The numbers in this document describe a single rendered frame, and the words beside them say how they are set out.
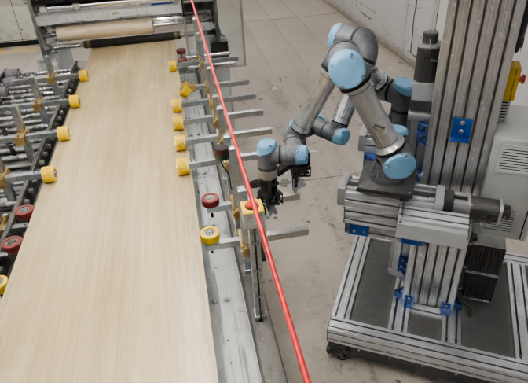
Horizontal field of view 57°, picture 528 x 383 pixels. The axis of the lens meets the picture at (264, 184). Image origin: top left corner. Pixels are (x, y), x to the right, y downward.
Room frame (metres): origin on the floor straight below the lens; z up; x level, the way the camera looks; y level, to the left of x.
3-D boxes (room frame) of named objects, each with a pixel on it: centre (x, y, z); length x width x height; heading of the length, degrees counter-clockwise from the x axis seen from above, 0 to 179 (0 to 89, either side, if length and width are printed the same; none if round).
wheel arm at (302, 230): (1.58, 0.04, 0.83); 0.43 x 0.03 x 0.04; 99
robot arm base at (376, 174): (1.68, -0.52, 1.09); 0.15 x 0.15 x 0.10
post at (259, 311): (1.28, 0.04, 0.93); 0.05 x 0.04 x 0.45; 9
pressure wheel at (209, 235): (1.55, 0.23, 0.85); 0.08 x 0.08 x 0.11
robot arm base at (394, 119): (2.15, -0.70, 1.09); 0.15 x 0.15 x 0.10
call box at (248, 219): (1.28, 0.04, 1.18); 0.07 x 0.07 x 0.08; 9
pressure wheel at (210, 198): (1.80, 0.25, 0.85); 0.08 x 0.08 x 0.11
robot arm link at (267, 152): (1.60, -0.02, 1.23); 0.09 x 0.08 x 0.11; 85
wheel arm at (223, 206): (1.83, 0.05, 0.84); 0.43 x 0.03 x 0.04; 99
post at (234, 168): (1.78, 0.12, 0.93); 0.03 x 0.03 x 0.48; 9
